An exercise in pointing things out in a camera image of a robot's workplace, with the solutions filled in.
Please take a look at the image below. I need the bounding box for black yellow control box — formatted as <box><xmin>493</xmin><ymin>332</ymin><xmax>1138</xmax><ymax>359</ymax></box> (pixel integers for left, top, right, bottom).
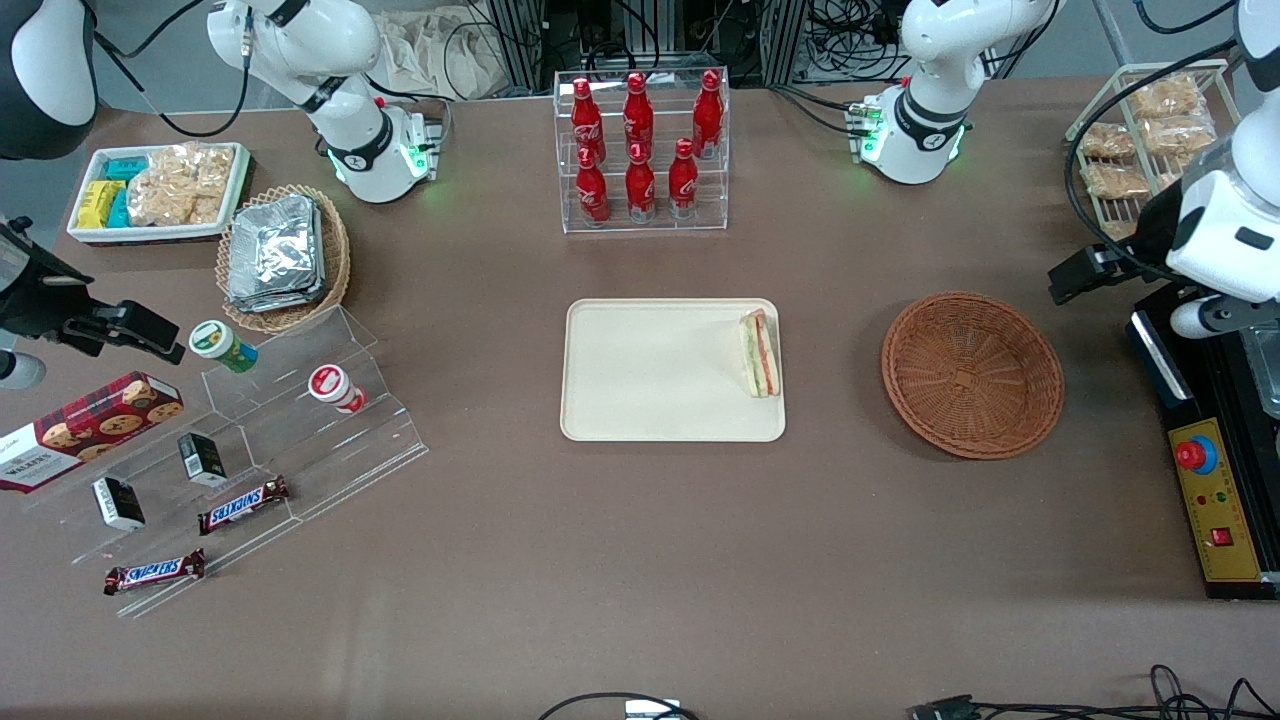
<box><xmin>1128</xmin><ymin>285</ymin><xmax>1280</xmax><ymax>601</ymax></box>

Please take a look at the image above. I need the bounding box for white rectangular snack tray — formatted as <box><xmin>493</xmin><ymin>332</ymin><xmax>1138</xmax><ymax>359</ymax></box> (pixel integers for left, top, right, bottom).
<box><xmin>67</xmin><ymin>142</ymin><xmax>251</xmax><ymax>244</ymax></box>

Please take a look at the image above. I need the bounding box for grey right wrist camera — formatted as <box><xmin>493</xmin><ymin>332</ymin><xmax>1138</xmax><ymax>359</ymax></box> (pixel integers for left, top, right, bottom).
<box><xmin>0</xmin><ymin>350</ymin><xmax>47</xmax><ymax>391</ymax></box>

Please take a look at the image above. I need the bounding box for green chip can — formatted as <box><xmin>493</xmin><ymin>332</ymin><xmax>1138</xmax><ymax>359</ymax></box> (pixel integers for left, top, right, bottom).
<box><xmin>189</xmin><ymin>320</ymin><xmax>259</xmax><ymax>374</ymax></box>

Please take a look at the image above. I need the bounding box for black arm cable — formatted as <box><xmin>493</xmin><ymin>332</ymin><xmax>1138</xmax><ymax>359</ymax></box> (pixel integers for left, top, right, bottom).
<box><xmin>93</xmin><ymin>0</ymin><xmax>251</xmax><ymax>139</ymax></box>
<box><xmin>1063</xmin><ymin>40</ymin><xmax>1241</xmax><ymax>291</ymax></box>

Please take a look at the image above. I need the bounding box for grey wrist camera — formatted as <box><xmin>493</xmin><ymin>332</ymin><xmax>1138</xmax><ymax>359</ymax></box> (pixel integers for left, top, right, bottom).
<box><xmin>1168</xmin><ymin>295</ymin><xmax>1280</xmax><ymax>341</ymax></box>
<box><xmin>0</xmin><ymin>350</ymin><xmax>47</xmax><ymax>391</ymax></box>

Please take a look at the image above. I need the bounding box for silver foil pack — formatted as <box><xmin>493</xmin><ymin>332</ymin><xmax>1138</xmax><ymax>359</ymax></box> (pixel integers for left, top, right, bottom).
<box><xmin>226</xmin><ymin>284</ymin><xmax>328</xmax><ymax>315</ymax></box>
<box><xmin>227</xmin><ymin>194</ymin><xmax>327</xmax><ymax>301</ymax></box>

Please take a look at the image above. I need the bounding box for brown Snickers bar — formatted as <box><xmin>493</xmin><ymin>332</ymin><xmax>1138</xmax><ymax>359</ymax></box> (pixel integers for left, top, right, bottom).
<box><xmin>104</xmin><ymin>548</ymin><xmax>207</xmax><ymax>597</ymax></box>
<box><xmin>197</xmin><ymin>476</ymin><xmax>291</xmax><ymax>536</ymax></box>

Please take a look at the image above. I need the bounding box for clear acrylic step display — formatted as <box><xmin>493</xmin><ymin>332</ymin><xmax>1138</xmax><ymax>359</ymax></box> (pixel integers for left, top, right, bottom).
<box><xmin>20</xmin><ymin>305</ymin><xmax>431</xmax><ymax>619</ymax></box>

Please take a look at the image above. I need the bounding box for black cable loop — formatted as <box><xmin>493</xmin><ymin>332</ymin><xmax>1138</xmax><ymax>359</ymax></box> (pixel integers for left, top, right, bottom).
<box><xmin>538</xmin><ymin>692</ymin><xmax>701</xmax><ymax>720</ymax></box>

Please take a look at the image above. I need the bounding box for thin black cable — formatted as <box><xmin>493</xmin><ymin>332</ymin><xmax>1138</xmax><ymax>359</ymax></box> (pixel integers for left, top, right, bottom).
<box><xmin>975</xmin><ymin>664</ymin><xmax>1280</xmax><ymax>720</ymax></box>

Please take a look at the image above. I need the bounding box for oval light wicker basket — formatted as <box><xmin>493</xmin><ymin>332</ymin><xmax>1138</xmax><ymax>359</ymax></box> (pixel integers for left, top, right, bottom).
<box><xmin>216</xmin><ymin>184</ymin><xmax>352</xmax><ymax>334</ymax></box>

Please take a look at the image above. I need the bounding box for beige cloth bag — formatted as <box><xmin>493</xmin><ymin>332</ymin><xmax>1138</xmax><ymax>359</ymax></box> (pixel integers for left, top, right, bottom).
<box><xmin>375</xmin><ymin>8</ymin><xmax>513</xmax><ymax>101</ymax></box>

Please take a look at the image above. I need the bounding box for red tartan cookie box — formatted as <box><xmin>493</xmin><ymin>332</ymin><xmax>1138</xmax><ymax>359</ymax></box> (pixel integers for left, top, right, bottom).
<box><xmin>0</xmin><ymin>371</ymin><xmax>185</xmax><ymax>493</ymax></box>

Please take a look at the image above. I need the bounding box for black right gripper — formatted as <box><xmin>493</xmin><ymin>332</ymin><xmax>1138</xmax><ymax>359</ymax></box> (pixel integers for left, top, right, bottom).
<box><xmin>0</xmin><ymin>220</ymin><xmax>188</xmax><ymax>364</ymax></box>

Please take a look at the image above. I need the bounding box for yellow snack packet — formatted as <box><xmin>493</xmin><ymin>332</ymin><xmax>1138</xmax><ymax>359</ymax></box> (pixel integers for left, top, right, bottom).
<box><xmin>77</xmin><ymin>180</ymin><xmax>127</xmax><ymax>230</ymax></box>

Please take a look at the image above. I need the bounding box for round brown wicker basket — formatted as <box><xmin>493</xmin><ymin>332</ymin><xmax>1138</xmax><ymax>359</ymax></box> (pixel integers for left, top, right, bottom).
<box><xmin>881</xmin><ymin>291</ymin><xmax>1065</xmax><ymax>461</ymax></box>

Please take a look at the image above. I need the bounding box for red lid cup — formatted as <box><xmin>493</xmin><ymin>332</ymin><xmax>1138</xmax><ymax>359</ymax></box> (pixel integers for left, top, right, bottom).
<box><xmin>307</xmin><ymin>365</ymin><xmax>367</xmax><ymax>414</ymax></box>

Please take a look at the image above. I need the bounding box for clear acrylic bottle rack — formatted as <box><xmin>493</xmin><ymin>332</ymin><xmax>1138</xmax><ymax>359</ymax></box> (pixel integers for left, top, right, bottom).
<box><xmin>553</xmin><ymin>68</ymin><xmax>731</xmax><ymax>234</ymax></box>

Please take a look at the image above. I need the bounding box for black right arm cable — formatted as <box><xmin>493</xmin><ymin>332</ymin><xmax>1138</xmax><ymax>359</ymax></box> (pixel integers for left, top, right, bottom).
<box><xmin>93</xmin><ymin>0</ymin><xmax>251</xmax><ymax>139</ymax></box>

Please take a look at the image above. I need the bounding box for red cola bottle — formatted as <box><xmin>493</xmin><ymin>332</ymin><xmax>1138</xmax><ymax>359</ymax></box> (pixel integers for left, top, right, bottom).
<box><xmin>625</xmin><ymin>142</ymin><xmax>658</xmax><ymax>223</ymax></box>
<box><xmin>576</xmin><ymin>147</ymin><xmax>611</xmax><ymax>226</ymax></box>
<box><xmin>692</xmin><ymin>70</ymin><xmax>724</xmax><ymax>161</ymax></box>
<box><xmin>623</xmin><ymin>72</ymin><xmax>655</xmax><ymax>161</ymax></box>
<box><xmin>668</xmin><ymin>138</ymin><xmax>700</xmax><ymax>219</ymax></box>
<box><xmin>571</xmin><ymin>78</ymin><xmax>606</xmax><ymax>166</ymax></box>

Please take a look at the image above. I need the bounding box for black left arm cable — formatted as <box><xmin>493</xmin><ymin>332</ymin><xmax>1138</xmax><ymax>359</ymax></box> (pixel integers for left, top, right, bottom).
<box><xmin>1063</xmin><ymin>40</ymin><xmax>1241</xmax><ymax>291</ymax></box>

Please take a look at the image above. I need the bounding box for steel container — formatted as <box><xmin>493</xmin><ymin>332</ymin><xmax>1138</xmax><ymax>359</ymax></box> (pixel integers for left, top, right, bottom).
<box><xmin>1244</xmin><ymin>330</ymin><xmax>1280</xmax><ymax>421</ymax></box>

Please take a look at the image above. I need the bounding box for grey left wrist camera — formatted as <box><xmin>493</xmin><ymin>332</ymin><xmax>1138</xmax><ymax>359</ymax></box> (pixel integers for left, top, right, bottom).
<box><xmin>1168</xmin><ymin>295</ymin><xmax>1280</xmax><ymax>341</ymax></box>

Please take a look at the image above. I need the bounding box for small black box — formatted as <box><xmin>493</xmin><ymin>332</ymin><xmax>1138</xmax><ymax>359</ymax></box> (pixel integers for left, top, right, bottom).
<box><xmin>178</xmin><ymin>432</ymin><xmax>228</xmax><ymax>488</ymax></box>
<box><xmin>92</xmin><ymin>476</ymin><xmax>146</xmax><ymax>532</ymax></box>

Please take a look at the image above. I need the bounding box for white wire rack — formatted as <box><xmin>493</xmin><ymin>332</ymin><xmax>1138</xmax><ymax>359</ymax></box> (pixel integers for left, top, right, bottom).
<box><xmin>1065</xmin><ymin>60</ymin><xmax>1247</xmax><ymax>247</ymax></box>

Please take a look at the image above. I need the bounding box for beige plastic tray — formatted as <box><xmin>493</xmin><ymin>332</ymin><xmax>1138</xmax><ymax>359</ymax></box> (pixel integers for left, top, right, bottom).
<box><xmin>560</xmin><ymin>298</ymin><xmax>787</xmax><ymax>443</ymax></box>

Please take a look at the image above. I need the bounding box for triangular sandwich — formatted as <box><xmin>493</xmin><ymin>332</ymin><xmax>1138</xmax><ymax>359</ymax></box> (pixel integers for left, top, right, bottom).
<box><xmin>738</xmin><ymin>308</ymin><xmax>782</xmax><ymax>399</ymax></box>

